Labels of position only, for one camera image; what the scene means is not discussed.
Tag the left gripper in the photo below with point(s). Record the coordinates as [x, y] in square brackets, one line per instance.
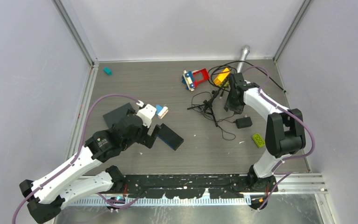
[147, 139]

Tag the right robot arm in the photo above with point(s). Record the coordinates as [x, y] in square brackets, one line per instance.
[285, 135]

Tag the blue white toy brick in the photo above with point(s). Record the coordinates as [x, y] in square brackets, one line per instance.
[161, 111]

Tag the yellow toy brick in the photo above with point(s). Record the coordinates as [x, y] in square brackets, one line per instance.
[222, 78]

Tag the green toy brick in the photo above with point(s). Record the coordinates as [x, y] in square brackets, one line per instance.
[258, 140]

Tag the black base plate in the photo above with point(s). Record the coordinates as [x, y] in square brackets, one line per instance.
[218, 186]

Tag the red blue toy vehicle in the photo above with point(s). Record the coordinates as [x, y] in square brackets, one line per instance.
[192, 79]

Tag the black network switch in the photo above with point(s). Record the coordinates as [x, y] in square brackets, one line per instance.
[169, 137]

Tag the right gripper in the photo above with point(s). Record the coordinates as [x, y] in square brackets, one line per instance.
[237, 109]

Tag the silver microphone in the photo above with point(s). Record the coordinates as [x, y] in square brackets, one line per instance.
[244, 53]

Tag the black mini tripod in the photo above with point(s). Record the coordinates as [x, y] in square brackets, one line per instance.
[207, 106]

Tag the teal block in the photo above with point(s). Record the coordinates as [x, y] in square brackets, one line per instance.
[107, 71]

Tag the black power adapter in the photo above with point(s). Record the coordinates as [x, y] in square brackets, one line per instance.
[243, 122]

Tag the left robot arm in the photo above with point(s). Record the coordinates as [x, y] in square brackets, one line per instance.
[47, 196]

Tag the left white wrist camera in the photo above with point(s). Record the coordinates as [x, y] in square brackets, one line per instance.
[146, 114]

